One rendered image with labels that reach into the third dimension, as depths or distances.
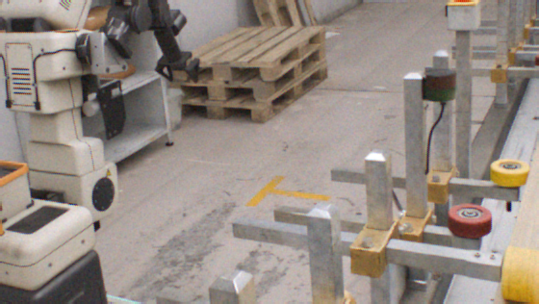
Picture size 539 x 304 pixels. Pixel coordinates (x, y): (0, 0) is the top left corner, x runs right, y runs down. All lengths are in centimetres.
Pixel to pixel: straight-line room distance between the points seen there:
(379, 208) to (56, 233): 86
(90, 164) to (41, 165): 16
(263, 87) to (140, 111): 87
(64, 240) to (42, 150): 42
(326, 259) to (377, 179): 25
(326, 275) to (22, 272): 91
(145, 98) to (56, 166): 255
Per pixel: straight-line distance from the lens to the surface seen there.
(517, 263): 109
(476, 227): 135
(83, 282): 180
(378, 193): 114
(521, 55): 279
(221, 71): 479
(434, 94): 131
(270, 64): 462
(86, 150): 198
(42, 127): 201
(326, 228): 90
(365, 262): 112
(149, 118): 456
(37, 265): 167
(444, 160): 164
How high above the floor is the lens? 152
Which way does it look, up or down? 18 degrees down
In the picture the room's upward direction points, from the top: 6 degrees counter-clockwise
